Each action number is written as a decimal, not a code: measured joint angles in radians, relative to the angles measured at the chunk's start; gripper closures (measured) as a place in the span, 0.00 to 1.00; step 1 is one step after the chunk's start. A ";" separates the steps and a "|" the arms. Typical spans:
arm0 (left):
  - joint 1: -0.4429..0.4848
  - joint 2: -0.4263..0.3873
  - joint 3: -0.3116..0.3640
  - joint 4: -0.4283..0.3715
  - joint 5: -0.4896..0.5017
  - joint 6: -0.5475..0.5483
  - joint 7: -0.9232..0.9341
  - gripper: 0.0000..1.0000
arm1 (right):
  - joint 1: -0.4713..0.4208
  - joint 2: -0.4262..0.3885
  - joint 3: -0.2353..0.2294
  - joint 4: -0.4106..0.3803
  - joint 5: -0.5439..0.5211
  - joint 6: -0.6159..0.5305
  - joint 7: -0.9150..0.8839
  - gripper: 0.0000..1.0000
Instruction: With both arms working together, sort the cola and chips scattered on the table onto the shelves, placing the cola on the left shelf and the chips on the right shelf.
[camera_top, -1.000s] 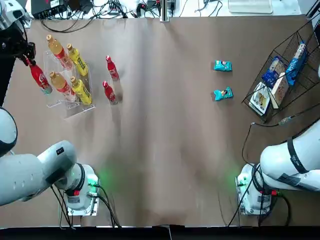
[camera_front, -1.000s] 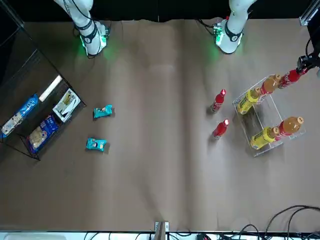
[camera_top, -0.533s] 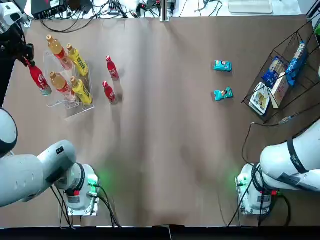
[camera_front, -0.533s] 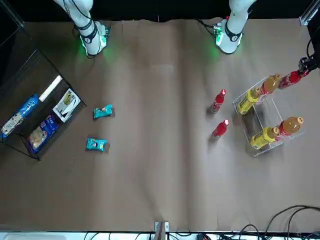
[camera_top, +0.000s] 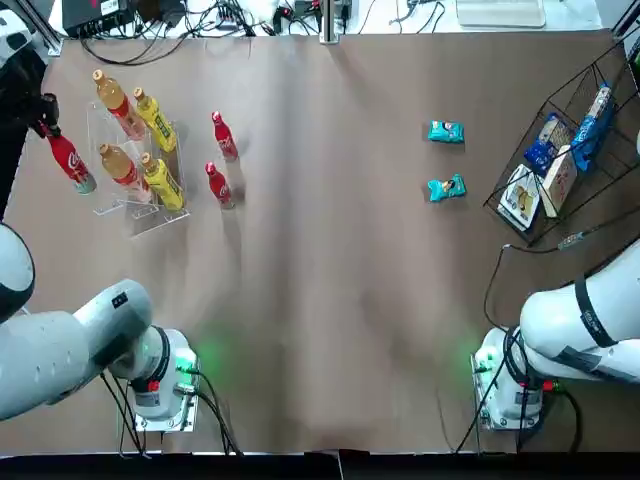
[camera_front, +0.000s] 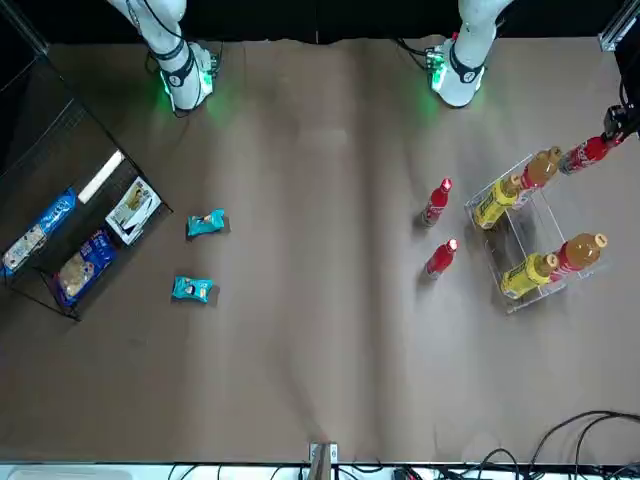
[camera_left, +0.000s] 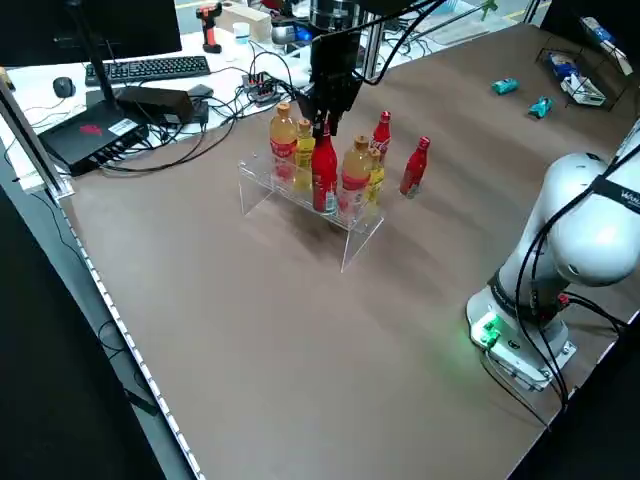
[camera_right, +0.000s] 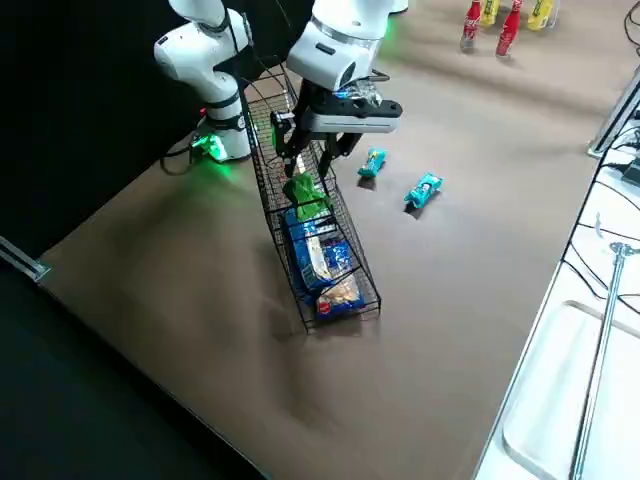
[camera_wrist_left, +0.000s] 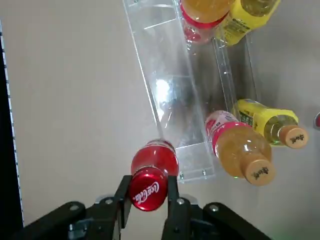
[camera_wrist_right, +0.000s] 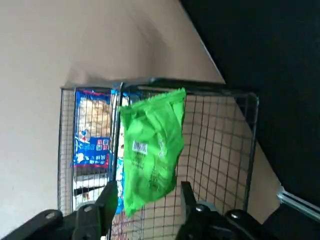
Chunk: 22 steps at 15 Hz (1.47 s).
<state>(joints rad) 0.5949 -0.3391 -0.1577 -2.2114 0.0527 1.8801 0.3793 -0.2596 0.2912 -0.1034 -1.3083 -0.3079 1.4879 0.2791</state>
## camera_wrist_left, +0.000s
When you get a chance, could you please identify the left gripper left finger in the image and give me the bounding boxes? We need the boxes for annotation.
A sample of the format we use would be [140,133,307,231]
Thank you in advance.
[14,174,133,240]

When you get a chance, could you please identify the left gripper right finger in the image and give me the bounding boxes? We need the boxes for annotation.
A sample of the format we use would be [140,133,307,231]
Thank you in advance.
[161,175,273,240]

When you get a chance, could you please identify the clear acrylic shelf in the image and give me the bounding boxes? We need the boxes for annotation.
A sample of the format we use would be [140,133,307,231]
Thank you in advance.
[122,0,262,185]

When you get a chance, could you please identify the orange drink bottle red label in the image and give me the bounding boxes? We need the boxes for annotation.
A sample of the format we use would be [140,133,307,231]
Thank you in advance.
[179,0,236,46]
[204,109,276,186]

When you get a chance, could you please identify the yellow label tea bottle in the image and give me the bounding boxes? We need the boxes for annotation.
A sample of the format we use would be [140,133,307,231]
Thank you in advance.
[231,98,309,150]
[213,0,282,48]

